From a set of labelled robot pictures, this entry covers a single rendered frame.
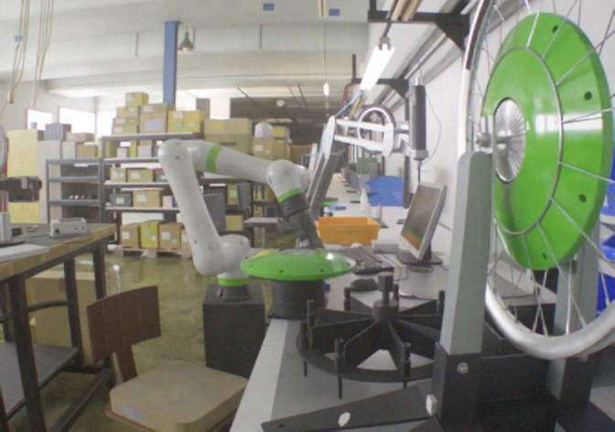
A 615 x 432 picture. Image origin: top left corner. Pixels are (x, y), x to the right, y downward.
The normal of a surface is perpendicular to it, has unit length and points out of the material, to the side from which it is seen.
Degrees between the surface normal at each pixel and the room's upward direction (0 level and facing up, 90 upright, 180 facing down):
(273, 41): 90
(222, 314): 90
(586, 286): 90
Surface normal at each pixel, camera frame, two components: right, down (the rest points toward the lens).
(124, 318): 0.85, 0.04
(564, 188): -0.92, 0.20
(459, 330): 0.02, 0.08
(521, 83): -0.99, -0.11
